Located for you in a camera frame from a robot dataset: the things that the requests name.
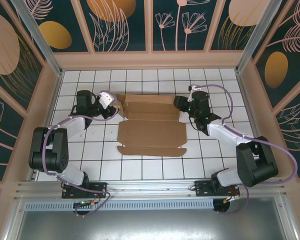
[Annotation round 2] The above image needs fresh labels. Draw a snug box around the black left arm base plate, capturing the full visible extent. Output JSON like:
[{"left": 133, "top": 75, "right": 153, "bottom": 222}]
[{"left": 61, "top": 181, "right": 108, "bottom": 200}]

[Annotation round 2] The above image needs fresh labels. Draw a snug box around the grey metal sheet panel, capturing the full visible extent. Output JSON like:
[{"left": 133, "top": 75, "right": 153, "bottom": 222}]
[{"left": 4, "top": 209, "right": 298, "bottom": 240}]

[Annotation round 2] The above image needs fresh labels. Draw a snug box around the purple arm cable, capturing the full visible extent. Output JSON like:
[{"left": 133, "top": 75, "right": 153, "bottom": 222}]
[
  {"left": 43, "top": 89, "right": 121, "bottom": 219},
  {"left": 198, "top": 84, "right": 299, "bottom": 215}
]

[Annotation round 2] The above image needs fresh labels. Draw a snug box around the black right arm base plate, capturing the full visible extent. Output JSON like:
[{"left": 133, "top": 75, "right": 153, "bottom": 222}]
[{"left": 194, "top": 179, "right": 241, "bottom": 199}]

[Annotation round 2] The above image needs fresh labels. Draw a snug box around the aluminium frame post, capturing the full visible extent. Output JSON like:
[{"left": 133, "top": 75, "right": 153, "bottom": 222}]
[
  {"left": 234, "top": 0, "right": 288, "bottom": 74},
  {"left": 11, "top": 0, "right": 64, "bottom": 77}
]

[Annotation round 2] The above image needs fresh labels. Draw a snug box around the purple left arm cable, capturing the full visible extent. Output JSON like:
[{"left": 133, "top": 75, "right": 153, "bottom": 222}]
[{"left": 43, "top": 89, "right": 121, "bottom": 219}]

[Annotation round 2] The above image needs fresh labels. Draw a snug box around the small green circuit board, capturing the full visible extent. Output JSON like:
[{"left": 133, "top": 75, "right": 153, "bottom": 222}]
[{"left": 73, "top": 199, "right": 96, "bottom": 208}]

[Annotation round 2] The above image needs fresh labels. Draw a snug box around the aluminium mounting rail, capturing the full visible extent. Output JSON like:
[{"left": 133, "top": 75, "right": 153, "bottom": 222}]
[{"left": 13, "top": 176, "right": 288, "bottom": 201}]

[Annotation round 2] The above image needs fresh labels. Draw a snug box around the grey slotted cable duct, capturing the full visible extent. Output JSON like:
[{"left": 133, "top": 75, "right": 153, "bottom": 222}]
[{"left": 24, "top": 199, "right": 215, "bottom": 211}]

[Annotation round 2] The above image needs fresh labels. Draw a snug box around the brown cardboard paper box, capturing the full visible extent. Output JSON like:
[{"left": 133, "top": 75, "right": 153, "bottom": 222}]
[{"left": 114, "top": 93, "right": 188, "bottom": 158}]

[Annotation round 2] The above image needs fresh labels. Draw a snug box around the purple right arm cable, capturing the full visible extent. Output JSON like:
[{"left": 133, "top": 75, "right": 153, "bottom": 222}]
[{"left": 198, "top": 84, "right": 299, "bottom": 215}]

